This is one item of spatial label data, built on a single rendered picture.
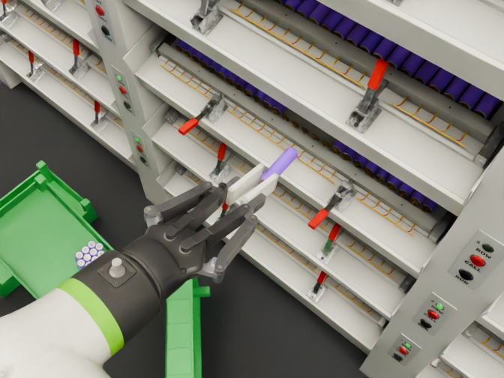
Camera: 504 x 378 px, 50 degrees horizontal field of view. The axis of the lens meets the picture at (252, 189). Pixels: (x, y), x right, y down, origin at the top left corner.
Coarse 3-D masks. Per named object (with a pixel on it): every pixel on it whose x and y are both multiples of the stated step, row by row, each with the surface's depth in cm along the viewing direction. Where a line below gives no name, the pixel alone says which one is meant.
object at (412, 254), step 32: (160, 32) 99; (128, 64) 97; (160, 96) 100; (192, 96) 96; (224, 128) 92; (256, 128) 91; (256, 160) 90; (352, 160) 86; (320, 192) 86; (352, 224) 83; (384, 224) 82; (448, 224) 79; (416, 256) 80
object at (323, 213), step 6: (336, 198) 82; (330, 204) 82; (336, 204) 82; (324, 210) 81; (330, 210) 81; (318, 216) 80; (324, 216) 80; (312, 222) 80; (318, 222) 80; (312, 228) 80
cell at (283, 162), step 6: (288, 150) 76; (294, 150) 76; (282, 156) 76; (288, 156) 76; (294, 156) 76; (276, 162) 76; (282, 162) 75; (288, 162) 76; (270, 168) 75; (276, 168) 75; (282, 168) 75; (264, 174) 75; (270, 174) 75; (264, 180) 75
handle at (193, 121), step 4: (208, 108) 92; (212, 108) 92; (204, 112) 91; (208, 112) 91; (196, 116) 91; (200, 116) 91; (204, 116) 91; (192, 120) 90; (196, 120) 90; (200, 120) 91; (184, 124) 89; (188, 124) 89; (192, 124) 89; (196, 124) 90; (180, 128) 89; (184, 128) 89; (188, 128) 89; (192, 128) 90; (180, 132) 89; (184, 132) 89
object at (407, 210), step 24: (168, 48) 97; (192, 72) 95; (240, 96) 91; (264, 120) 89; (312, 144) 86; (312, 168) 86; (336, 168) 84; (384, 192) 81; (384, 216) 81; (408, 216) 80
